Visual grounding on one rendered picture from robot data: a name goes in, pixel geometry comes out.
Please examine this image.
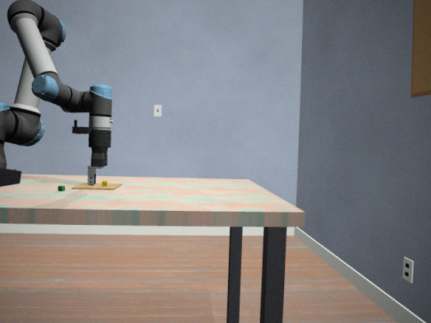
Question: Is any tan flat mat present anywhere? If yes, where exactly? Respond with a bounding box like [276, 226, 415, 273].
[72, 183, 122, 190]

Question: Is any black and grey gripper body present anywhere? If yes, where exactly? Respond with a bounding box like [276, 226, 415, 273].
[72, 117, 113, 167]

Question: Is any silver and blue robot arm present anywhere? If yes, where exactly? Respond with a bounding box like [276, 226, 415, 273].
[0, 0, 112, 169]

